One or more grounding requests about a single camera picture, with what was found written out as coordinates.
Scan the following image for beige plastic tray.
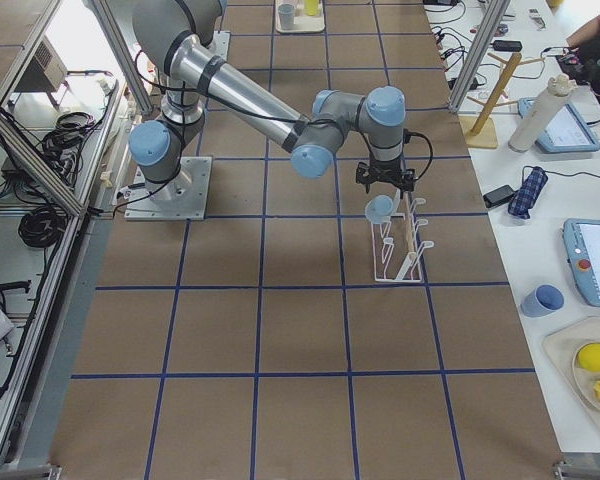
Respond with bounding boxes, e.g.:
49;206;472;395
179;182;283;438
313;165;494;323
274;1;325;34

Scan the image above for wooden mug tree stand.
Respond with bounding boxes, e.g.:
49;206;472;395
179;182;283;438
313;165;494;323
459;52;544;149

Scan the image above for blue cup on desk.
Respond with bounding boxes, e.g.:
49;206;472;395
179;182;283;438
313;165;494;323
521;284;564;318

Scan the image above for blue plaid folded umbrella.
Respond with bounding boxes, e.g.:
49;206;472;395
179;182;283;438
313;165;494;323
508;167;548;220

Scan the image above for beige tray with fruit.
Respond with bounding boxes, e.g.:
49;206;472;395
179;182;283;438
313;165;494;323
543;317;600;414

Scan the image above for white wire cup rack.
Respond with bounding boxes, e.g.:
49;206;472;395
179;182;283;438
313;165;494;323
367;190;435;284

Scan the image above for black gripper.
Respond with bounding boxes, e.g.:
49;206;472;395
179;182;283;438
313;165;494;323
355;160;416;200

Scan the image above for light blue ikea cup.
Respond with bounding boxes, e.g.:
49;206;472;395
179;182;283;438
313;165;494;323
364;195;394;225

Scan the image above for blue teach pendant near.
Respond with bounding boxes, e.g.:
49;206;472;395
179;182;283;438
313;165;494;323
562;218;600;307

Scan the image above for black power bank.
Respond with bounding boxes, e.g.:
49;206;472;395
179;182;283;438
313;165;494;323
482;185;517;209

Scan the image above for blue teach pendant far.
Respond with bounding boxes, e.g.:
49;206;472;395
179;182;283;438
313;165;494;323
535;100;600;154

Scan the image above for grey cup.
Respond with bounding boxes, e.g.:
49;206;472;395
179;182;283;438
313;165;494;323
277;3;295;30

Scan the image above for blue teach pendant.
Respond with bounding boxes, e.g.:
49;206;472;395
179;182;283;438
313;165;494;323
562;218;600;307
535;100;600;154

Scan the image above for yellow cup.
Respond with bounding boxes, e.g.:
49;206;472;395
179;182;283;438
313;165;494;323
303;0;320;16

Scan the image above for white cylinder bottle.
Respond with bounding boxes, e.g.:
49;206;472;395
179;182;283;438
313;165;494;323
508;73;577;152

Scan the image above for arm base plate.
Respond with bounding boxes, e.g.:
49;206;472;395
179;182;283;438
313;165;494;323
209;30;231;61
124;156;213;221

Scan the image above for yellow lemon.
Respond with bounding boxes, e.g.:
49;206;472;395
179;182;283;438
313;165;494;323
576;343;600;372

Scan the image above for aluminium frame post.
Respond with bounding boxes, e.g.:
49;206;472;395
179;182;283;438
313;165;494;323
448;0;510;113

